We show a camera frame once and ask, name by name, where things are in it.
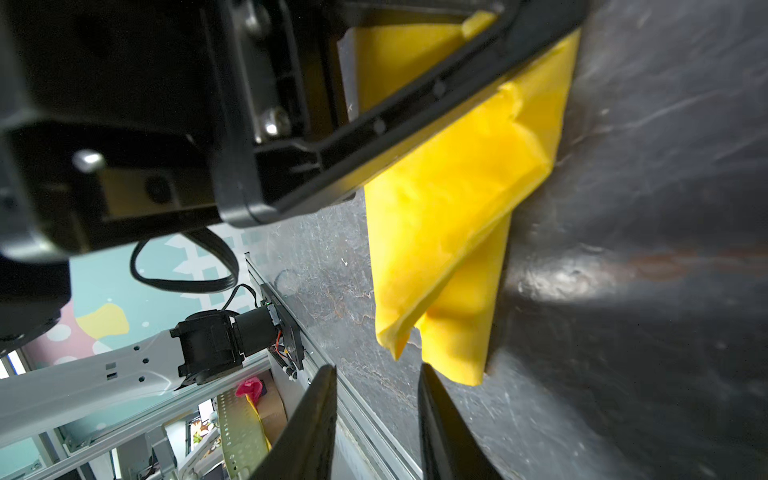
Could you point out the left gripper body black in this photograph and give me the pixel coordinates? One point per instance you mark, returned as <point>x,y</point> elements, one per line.
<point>128,120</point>

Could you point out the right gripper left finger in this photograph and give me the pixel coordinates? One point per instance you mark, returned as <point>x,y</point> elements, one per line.
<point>306,447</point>

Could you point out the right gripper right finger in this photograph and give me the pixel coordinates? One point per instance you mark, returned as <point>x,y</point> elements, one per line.
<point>448,448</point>

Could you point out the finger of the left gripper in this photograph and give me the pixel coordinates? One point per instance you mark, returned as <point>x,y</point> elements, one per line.
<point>420,90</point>

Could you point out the green plastic basket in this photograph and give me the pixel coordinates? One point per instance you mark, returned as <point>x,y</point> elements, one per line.
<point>243,439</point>

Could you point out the aluminium mounting rail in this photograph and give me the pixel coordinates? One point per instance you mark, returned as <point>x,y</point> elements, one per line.
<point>364,447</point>

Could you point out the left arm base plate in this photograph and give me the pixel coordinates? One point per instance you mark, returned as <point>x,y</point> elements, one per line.
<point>288,349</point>

